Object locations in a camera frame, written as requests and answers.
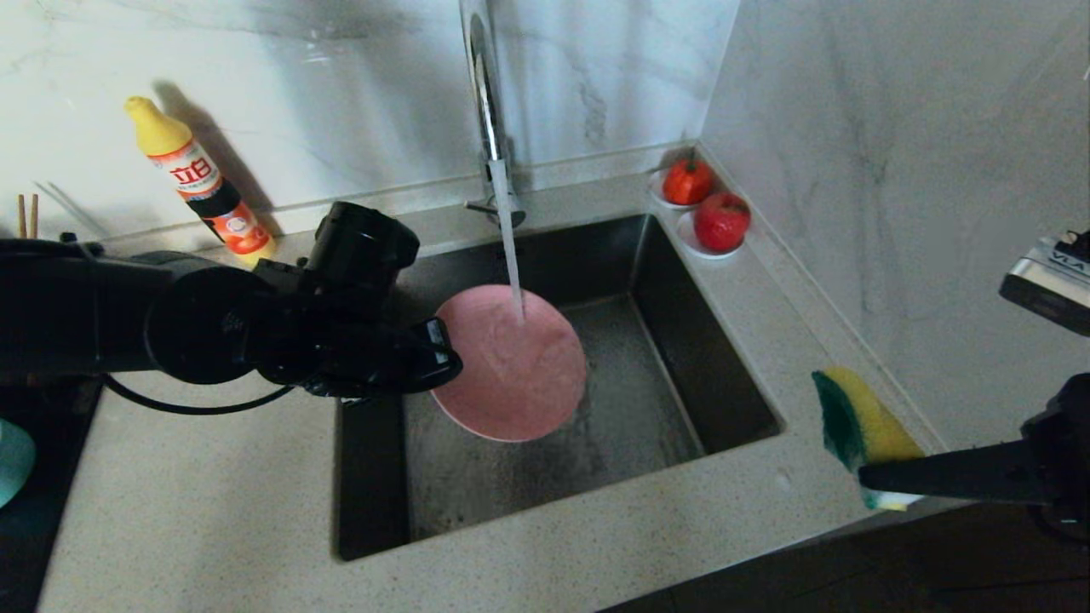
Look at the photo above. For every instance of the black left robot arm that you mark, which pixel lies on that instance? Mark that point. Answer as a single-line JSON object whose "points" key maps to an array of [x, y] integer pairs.
{"points": [[128, 315]]}

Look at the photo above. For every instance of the black cooktop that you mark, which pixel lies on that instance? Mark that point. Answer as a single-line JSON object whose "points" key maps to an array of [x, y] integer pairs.
{"points": [[43, 528]]}

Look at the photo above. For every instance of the running water stream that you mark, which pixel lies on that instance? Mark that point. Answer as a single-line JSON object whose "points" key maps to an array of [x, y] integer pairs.
{"points": [[511, 247]]}

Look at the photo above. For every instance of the teal bowl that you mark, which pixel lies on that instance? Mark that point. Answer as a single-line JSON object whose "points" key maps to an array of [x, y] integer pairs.
{"points": [[15, 464]]}

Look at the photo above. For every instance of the orange dish soap bottle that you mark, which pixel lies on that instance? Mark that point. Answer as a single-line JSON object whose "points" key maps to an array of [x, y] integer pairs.
{"points": [[200, 179]]}

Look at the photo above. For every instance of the stainless steel sink basin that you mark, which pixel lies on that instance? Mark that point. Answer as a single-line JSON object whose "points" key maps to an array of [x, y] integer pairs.
{"points": [[647, 409]]}

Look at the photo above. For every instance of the pink plate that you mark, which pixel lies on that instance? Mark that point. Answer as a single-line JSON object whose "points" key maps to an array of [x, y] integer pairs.
{"points": [[519, 375]]}

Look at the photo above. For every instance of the brown wooden chopstick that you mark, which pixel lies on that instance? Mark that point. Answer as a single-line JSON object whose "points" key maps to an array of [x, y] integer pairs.
{"points": [[22, 217]]}

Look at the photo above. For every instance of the yellow green sponge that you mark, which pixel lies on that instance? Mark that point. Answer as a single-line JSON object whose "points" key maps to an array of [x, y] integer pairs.
{"points": [[869, 426]]}

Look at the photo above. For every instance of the red apple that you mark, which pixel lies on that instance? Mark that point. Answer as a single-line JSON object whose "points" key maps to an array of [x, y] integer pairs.
{"points": [[721, 223]]}

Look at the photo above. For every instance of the red tomato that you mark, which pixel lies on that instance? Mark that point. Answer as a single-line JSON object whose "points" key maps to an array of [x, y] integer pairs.
{"points": [[686, 183]]}

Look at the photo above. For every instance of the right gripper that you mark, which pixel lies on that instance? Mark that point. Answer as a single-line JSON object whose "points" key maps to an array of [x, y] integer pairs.
{"points": [[1064, 460]]}

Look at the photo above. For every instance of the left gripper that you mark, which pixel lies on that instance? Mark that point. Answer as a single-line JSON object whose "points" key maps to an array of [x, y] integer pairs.
{"points": [[375, 349]]}

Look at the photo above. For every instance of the chrome faucet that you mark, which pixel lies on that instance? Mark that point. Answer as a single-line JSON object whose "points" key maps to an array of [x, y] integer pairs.
{"points": [[487, 102]]}

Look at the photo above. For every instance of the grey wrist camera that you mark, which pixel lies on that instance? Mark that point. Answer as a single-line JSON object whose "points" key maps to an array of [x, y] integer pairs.
{"points": [[1052, 285], [362, 243]]}

